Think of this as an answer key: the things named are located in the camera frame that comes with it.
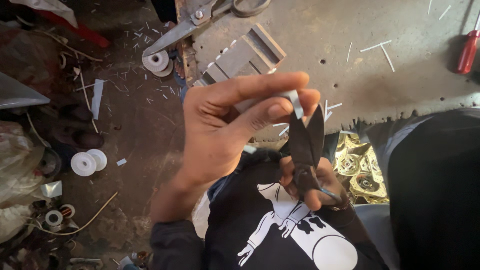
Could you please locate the person's left hand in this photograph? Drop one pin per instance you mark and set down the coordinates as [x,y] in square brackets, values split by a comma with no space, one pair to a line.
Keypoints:
[213,131]

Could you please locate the person's right hand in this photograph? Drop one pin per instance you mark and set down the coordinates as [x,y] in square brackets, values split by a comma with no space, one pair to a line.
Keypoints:
[328,180]

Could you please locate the person's right fingers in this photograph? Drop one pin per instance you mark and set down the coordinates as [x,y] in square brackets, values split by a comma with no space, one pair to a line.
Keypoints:
[288,174]

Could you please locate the black scissors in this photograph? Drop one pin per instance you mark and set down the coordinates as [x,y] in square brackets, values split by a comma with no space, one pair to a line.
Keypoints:
[305,146]

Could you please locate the white paper strip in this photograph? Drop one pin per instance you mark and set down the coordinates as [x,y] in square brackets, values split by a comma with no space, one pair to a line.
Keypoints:
[297,103]

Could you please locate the person's black printed shirt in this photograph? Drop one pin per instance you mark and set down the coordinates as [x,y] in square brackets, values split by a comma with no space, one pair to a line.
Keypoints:
[240,217]

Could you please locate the heap of gold metal parts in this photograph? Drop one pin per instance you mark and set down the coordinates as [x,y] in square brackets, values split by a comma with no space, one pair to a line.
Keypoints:
[358,176]

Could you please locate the cluster of white paper slivers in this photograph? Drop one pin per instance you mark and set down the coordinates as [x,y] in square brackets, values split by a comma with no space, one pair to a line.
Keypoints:
[330,108]

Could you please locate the grey slotted metal block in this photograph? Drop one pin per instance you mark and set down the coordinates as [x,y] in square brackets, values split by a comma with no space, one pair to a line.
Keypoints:
[247,54]

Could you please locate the thin white paper sliver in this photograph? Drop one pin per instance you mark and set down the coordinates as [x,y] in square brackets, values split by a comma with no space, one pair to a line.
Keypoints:
[444,12]
[375,46]
[349,52]
[387,58]

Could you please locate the person's black jacket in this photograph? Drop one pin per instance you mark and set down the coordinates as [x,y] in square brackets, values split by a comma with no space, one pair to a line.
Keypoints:
[435,195]

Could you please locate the white plastic spool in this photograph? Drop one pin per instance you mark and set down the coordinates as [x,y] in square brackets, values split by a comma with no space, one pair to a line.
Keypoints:
[155,60]
[168,71]

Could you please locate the small white paper scrap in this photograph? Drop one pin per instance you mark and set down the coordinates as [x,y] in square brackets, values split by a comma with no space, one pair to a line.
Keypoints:
[121,162]

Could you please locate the large steel shears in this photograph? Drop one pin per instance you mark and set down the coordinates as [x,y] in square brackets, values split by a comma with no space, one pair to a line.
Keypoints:
[176,32]

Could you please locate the scattered white paper snips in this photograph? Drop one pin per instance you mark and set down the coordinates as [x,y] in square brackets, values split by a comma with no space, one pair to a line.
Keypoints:
[142,37]

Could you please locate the wide white paper band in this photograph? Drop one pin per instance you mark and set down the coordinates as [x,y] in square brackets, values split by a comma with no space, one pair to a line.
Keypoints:
[97,99]

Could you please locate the large white empty spool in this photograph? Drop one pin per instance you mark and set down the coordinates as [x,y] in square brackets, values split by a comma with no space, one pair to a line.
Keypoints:
[83,164]

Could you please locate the dark sandal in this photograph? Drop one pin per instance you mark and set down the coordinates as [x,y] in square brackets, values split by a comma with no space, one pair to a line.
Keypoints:
[78,137]

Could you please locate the silver foil piece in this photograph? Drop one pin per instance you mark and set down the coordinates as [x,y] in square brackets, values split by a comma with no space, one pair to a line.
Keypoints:
[51,189]

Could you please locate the thin wooden stick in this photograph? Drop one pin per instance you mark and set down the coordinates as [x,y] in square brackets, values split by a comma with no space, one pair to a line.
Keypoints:
[71,48]

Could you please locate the red plastic object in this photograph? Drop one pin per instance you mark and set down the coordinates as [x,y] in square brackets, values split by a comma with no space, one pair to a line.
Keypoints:
[80,30]

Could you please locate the clear plastic bag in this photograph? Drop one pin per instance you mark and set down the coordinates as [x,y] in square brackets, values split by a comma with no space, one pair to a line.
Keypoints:
[17,165]

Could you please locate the grey metal sheet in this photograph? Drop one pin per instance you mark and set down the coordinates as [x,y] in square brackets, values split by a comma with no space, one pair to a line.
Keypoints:
[18,93]

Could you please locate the white cloth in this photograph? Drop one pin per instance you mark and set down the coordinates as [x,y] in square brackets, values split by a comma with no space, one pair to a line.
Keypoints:
[48,8]

